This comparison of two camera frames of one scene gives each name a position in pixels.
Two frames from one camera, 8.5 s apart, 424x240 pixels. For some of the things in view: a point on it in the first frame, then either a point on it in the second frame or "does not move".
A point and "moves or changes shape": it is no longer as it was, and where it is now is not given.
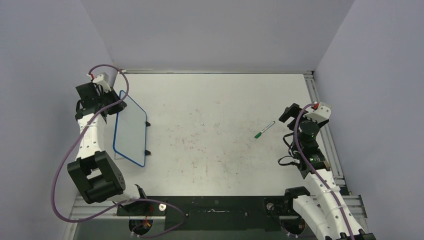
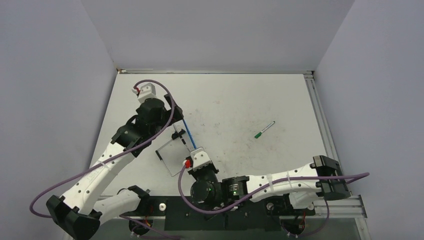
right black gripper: [293, 111] to [195, 173]
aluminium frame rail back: [218, 72] does not move
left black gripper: [112, 94] to [168, 113]
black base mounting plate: [213, 213] does not move
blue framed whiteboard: [130, 135] moves or changes shape
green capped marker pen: [260, 133] does not move
